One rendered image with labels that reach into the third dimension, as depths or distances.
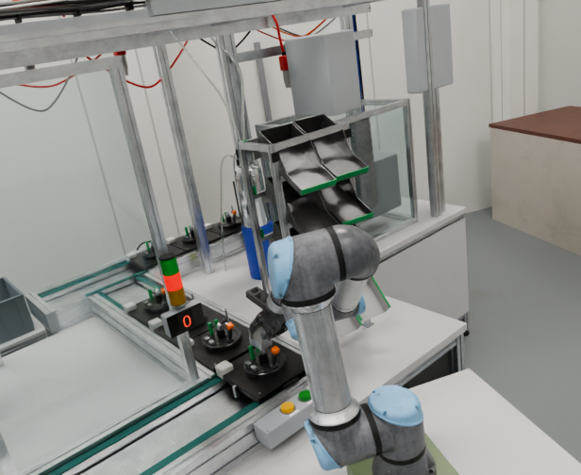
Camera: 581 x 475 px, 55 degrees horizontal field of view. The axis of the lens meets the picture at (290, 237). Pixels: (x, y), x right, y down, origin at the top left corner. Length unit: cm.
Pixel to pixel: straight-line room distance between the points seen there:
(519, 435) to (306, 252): 90
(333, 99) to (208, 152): 214
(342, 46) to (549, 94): 367
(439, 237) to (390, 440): 209
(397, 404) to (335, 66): 184
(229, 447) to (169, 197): 308
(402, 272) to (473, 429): 146
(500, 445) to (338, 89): 177
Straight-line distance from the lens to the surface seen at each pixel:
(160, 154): 443
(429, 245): 320
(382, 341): 213
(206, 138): 470
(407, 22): 307
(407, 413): 129
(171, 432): 181
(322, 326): 116
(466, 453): 167
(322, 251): 110
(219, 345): 201
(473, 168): 577
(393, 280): 301
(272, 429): 164
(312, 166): 184
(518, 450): 169
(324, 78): 277
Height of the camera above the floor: 199
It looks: 20 degrees down
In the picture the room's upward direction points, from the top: 9 degrees counter-clockwise
